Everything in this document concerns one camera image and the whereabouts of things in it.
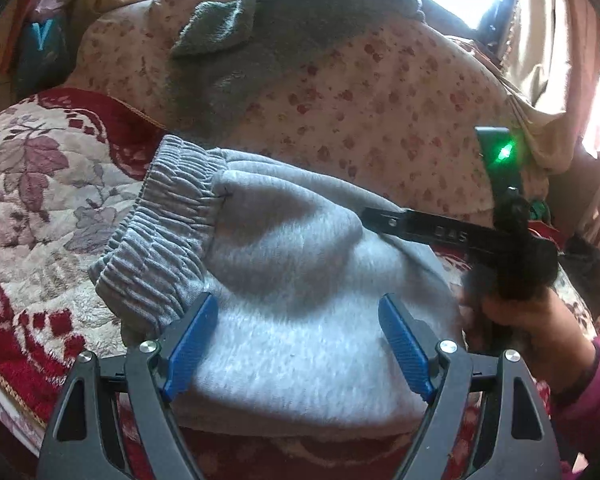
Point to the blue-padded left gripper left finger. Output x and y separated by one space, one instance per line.
84 439

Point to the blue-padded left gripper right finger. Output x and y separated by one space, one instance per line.
514 438

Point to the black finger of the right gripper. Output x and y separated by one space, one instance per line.
395 223

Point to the grey sweatpants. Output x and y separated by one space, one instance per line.
298 350

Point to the pink sleeve forearm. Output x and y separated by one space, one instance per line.
576 417

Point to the person's right hand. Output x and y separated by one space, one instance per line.
548 336

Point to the green cloth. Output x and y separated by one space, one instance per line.
540 211

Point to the dark black-green garment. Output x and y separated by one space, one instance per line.
581 261

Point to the floral quilt bundle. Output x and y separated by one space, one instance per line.
360 90

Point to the grey-green fleece garment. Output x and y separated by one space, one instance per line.
230 51

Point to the red floral fleece blanket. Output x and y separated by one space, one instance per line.
71 163

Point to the teal plastic bag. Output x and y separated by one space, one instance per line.
43 58

